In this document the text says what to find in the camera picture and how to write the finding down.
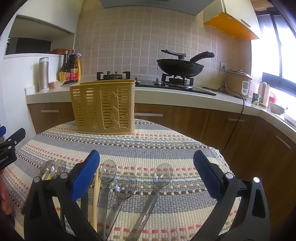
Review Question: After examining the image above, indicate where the large dark sauce bottle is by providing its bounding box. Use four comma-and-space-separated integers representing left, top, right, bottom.
69, 49, 79, 83

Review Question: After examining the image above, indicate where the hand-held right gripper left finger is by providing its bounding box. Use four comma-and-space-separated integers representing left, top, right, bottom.
22, 150, 103, 241

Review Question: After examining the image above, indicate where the range hood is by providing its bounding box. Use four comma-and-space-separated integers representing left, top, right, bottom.
99, 0, 215, 16

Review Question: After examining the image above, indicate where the yellow plastic utensil basket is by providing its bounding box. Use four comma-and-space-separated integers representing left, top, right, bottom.
69, 79, 136, 135

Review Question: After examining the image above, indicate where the dark framed window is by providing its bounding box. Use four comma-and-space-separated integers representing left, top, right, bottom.
254, 9, 296, 88

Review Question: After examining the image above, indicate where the black power cable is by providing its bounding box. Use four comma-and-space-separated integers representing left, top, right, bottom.
202, 86, 245, 115

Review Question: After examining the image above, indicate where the beige rice cooker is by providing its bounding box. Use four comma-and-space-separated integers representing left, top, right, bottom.
225, 70, 252, 100

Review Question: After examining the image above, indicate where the white kitchen countertop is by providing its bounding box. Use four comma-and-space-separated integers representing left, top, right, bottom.
25, 80, 296, 132

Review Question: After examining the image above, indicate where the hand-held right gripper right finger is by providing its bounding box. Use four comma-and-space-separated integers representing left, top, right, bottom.
190, 150, 271, 241

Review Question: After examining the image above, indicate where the dark soy sauce bottle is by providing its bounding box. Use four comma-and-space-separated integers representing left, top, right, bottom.
59, 51, 71, 84

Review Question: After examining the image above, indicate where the white patterned bowl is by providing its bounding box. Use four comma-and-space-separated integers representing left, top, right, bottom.
269, 101, 286, 115

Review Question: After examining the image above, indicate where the black wok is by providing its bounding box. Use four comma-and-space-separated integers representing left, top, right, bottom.
157, 51, 215, 78

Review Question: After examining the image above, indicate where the white electric kettle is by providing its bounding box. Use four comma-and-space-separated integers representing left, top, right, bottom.
258, 82, 270, 107

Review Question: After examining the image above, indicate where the clear plastic spoon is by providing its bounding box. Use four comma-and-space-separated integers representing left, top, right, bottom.
97, 159, 117, 240
125, 163, 173, 241
103, 173, 137, 240
40, 161, 57, 181

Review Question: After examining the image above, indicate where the wooden chopstick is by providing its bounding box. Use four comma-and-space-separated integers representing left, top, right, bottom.
95, 169, 102, 232
91, 173, 99, 230

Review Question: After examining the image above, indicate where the black gas stove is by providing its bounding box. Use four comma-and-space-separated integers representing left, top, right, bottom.
97, 71, 217, 96

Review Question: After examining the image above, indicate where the silver thermos flask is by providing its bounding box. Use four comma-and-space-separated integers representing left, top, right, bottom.
38, 57, 50, 91

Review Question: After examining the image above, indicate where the black spatula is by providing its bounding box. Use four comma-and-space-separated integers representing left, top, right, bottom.
161, 49, 187, 60

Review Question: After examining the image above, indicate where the orange wall cabinet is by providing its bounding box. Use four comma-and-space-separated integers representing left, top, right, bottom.
203, 0, 262, 42

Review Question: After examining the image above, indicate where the red cloth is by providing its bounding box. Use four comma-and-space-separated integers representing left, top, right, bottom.
0, 171, 13, 215

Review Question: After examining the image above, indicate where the striped woven tablecloth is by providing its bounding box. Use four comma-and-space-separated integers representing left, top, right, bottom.
1, 119, 240, 241

